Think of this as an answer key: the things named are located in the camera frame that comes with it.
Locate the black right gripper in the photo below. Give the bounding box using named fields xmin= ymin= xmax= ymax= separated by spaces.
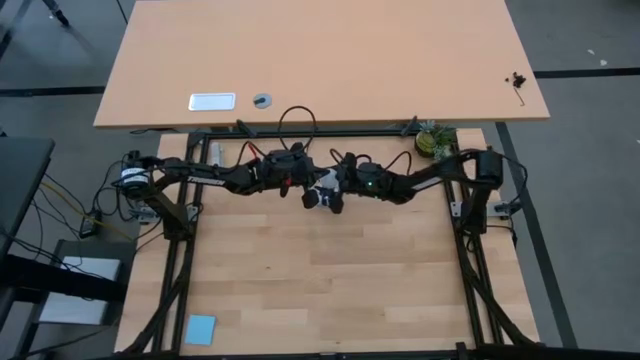
xmin=319 ymin=152 xmax=389 ymax=215

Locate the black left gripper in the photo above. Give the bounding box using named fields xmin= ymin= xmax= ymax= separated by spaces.
xmin=259 ymin=143 xmax=326 ymax=210

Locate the white lightbulb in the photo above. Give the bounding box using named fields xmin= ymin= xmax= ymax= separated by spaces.
xmin=319 ymin=168 xmax=344 ymax=199

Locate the small potted green plant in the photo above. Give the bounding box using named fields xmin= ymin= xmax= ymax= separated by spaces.
xmin=414 ymin=119 xmax=459 ymax=162

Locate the large peach wooden desk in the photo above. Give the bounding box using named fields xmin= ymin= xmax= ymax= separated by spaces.
xmin=93 ymin=0 xmax=551 ymax=130

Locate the blue sticky note pad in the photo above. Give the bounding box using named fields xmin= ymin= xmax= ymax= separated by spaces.
xmin=184 ymin=313 xmax=218 ymax=346

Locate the black power adapter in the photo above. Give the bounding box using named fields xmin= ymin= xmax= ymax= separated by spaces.
xmin=79 ymin=212 xmax=101 ymax=239

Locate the white storage box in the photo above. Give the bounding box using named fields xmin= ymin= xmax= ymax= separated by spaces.
xmin=38 ymin=255 xmax=123 ymax=326

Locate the black desk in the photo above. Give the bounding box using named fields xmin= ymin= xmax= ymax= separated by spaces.
xmin=0 ymin=137 xmax=56 ymax=261

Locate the black stand leg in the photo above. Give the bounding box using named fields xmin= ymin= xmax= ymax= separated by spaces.
xmin=42 ymin=0 xmax=71 ymax=29

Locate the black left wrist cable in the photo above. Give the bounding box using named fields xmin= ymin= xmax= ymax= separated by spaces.
xmin=276 ymin=104 xmax=318 ymax=154

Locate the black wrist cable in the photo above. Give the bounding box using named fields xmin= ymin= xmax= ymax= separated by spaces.
xmin=276 ymin=104 xmax=318 ymax=154
xmin=382 ymin=149 xmax=414 ymax=175

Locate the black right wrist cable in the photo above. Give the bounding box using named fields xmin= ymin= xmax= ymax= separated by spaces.
xmin=382 ymin=149 xmax=414 ymax=175

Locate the tangled black cable bundle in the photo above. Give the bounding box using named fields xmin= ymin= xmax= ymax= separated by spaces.
xmin=12 ymin=149 xmax=156 ymax=266

